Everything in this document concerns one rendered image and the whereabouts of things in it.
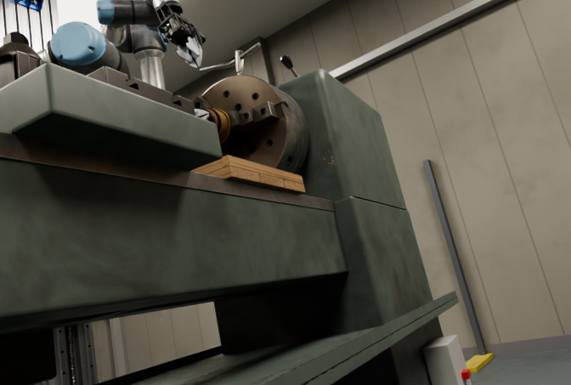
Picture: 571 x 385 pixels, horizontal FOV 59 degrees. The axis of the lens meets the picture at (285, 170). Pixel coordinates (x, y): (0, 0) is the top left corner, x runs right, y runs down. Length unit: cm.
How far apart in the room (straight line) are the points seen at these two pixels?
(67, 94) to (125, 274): 22
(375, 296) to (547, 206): 258
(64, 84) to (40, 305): 22
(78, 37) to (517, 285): 317
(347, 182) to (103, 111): 84
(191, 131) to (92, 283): 25
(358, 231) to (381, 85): 301
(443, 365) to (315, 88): 84
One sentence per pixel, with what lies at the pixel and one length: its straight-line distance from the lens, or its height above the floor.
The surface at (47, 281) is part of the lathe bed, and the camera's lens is 57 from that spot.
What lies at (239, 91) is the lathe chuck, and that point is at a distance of 132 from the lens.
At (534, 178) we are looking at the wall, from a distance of 376.
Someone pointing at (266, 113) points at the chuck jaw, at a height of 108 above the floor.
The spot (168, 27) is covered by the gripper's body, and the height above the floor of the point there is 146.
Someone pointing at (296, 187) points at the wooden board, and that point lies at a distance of 109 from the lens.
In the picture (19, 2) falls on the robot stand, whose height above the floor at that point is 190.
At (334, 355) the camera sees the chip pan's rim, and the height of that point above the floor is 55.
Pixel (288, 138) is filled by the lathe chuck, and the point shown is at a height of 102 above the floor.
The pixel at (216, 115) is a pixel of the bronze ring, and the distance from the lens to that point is 119.
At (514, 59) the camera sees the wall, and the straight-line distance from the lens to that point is 393.
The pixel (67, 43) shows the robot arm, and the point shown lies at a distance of 139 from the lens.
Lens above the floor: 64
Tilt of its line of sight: 14 degrees up
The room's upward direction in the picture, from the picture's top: 12 degrees counter-clockwise
